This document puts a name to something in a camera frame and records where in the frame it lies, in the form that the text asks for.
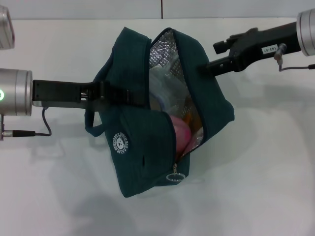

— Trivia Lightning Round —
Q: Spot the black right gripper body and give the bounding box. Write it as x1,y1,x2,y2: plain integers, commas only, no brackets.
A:
228,21,300,72

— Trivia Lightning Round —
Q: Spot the clear zipper pull ring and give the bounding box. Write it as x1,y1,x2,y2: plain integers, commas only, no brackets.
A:
166,164,186,183

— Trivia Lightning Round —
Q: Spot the dark teal insulated lunch bag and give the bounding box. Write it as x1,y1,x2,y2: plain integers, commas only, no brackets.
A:
85,27,235,199

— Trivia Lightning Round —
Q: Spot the dark arm cable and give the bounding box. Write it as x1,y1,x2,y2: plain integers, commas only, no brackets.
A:
4,107,52,137
274,43,315,72

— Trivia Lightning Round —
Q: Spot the dark right arm cable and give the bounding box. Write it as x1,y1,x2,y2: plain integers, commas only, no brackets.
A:
274,43,315,72

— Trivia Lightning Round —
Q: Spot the dark left arm cable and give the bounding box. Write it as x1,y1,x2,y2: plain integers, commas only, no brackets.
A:
4,107,52,137

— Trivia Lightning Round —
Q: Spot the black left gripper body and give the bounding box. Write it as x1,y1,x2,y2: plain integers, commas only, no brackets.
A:
31,80,95,109

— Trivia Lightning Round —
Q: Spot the pink toy peach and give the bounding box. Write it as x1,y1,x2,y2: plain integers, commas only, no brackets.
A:
169,116,191,154

